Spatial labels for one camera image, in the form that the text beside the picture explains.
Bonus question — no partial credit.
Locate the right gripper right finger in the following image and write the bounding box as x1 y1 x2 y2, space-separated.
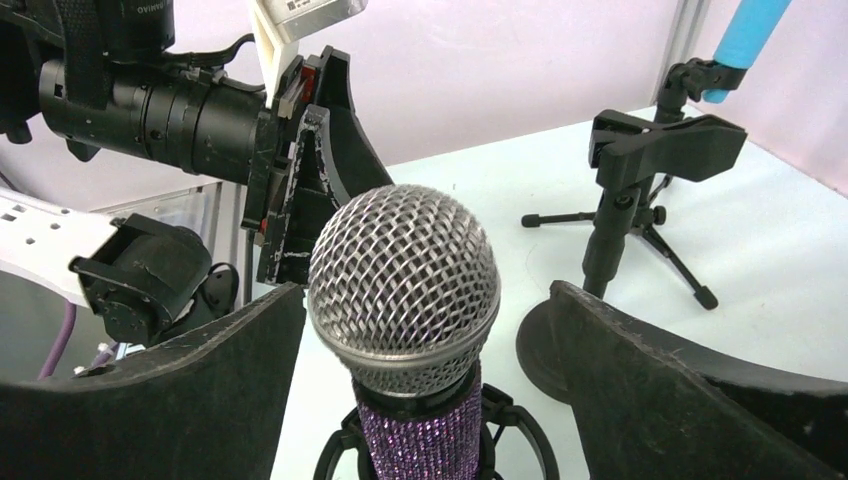
549 281 847 479

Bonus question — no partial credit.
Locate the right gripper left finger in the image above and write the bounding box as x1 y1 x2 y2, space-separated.
1 284 306 479

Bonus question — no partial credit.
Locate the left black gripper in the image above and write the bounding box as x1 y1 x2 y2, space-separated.
241 46 394 286

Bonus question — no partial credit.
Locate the purple glitter microphone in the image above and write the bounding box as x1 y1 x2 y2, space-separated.
308 184 501 479

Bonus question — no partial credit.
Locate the shock mount tripod stand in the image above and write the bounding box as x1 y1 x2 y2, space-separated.
311 382 562 480

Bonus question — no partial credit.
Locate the black tripod mic stand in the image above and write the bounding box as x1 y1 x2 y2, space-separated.
520 56 749 312

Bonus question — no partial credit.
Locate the round base mic stand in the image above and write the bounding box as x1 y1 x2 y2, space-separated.
515 109 750 405

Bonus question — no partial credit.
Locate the blue toy microphone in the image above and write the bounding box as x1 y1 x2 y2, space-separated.
702 0 791 104

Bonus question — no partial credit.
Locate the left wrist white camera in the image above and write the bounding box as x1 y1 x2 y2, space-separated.
247 0 369 107

